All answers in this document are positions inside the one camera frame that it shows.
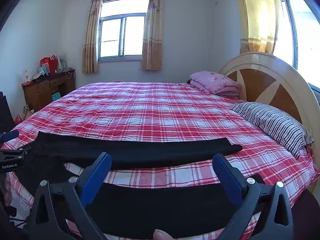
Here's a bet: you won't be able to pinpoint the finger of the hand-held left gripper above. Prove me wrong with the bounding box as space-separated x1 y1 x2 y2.
0 130 20 143
0 141 36 157

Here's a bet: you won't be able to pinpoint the red gift bag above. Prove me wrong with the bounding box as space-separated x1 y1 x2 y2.
40 54 58 74

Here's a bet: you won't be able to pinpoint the brown wooden desk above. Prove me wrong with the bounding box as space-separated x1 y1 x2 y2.
21 69 76 112

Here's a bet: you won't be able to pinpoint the large bright window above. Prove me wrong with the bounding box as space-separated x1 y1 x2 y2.
272 0 320 89

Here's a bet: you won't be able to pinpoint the beige patterned curtain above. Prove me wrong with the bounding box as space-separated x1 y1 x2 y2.
82 0 104 74
141 0 166 71

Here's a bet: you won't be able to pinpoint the black pants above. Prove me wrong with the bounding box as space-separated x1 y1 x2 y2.
24 131 267 240

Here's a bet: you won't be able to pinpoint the person's right hand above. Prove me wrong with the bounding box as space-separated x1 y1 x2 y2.
153 228 173 240

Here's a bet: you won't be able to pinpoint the wooden round headboard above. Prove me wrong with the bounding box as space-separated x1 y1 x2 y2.
219 52 317 142

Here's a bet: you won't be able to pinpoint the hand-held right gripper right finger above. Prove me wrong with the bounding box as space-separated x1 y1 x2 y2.
212 153 294 240

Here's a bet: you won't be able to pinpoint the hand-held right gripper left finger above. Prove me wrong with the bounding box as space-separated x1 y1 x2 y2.
24 152 112 240

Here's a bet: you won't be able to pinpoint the yellow curtain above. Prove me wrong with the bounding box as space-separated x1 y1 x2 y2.
235 0 279 55

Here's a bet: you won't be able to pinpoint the striped pillow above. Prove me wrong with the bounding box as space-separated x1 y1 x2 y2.
230 102 314 159

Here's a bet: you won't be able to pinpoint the bed with red plaid sheet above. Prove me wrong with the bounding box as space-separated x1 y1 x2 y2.
0 81 320 240

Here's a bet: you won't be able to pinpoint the small sliding window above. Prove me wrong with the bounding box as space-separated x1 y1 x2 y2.
98 0 150 61

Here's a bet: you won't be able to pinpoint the folded pink quilt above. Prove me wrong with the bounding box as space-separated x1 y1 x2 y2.
189 71 242 97

